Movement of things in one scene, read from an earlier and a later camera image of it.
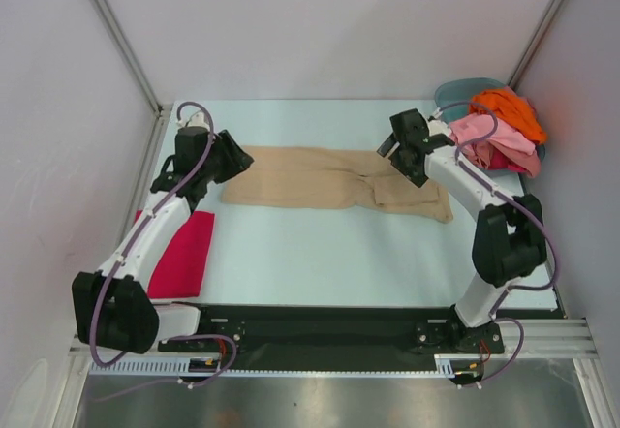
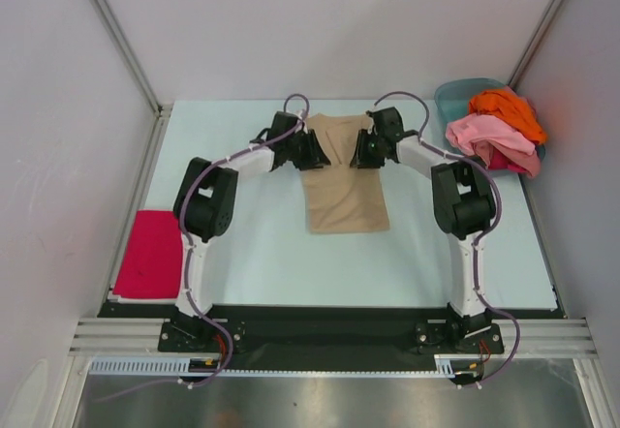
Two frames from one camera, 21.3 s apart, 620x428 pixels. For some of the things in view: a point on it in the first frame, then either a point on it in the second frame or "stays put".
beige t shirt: x=331 y=178 to x=339 y=198
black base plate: x=340 y=333 stays put
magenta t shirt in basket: x=498 y=161 stays put
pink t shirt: x=513 y=143 stays put
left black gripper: x=236 y=160 to x=315 y=158
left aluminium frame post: x=121 y=38 stays put
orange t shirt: x=511 y=109 stays put
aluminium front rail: x=531 y=338 stays put
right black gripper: x=412 y=173 to x=362 y=157
